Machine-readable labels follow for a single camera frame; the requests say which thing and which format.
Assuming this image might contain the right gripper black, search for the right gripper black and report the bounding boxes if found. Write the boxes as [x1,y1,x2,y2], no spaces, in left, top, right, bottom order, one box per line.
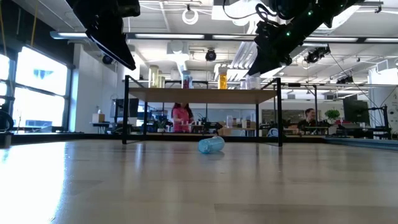
[248,20,308,77]

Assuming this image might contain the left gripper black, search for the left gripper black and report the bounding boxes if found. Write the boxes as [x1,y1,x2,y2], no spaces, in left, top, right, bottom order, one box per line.
[67,0,141,71]

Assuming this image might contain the orange pill bottle white cap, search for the orange pill bottle white cap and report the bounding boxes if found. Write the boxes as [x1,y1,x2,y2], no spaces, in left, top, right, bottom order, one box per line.
[218,67,229,90]

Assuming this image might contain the blue pill bottle white cap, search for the blue pill bottle white cap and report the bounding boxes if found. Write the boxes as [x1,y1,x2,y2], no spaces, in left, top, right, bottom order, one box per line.
[198,136,226,155]

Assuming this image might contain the wooden shelf black metal legs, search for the wooden shelf black metal legs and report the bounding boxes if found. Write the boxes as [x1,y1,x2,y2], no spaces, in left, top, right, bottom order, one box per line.
[123,74,284,148]

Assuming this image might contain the long ceiling light strip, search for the long ceiling light strip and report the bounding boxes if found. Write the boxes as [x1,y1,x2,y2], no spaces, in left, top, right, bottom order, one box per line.
[304,37,359,43]
[49,30,90,40]
[365,37,398,44]
[213,34,256,40]
[135,33,205,40]

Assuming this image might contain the black ceiling track device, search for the black ceiling track device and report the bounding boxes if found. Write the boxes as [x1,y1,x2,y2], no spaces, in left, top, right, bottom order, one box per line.
[303,45,331,65]

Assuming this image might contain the person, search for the person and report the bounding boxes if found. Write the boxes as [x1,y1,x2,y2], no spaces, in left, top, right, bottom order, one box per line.
[297,108,322,131]
[170,102,195,134]

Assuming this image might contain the green background potted plant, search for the green background potted plant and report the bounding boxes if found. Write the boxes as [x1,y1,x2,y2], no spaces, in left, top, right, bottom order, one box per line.
[325,109,341,125]

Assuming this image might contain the large window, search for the large window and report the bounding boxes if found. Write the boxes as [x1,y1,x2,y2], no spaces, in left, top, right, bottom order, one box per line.
[15,46,68,131]
[0,54,11,106]

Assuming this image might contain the black monitor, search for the black monitor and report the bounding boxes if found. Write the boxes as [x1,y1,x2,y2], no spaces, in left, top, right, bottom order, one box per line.
[343,99,371,125]

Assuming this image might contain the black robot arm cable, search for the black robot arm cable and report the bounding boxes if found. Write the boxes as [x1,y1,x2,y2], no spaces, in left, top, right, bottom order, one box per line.
[222,0,280,27]

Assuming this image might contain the white cable coil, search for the white cable coil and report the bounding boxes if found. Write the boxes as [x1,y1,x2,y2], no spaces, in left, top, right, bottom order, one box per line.
[182,7,200,26]

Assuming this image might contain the silver ventilation duct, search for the silver ventilation duct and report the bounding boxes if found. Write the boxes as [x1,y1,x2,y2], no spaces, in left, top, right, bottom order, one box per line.
[289,2,363,66]

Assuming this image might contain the black aluminium table frame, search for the black aluminium table frame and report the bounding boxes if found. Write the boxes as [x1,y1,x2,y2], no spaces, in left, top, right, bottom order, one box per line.
[12,133,398,152]

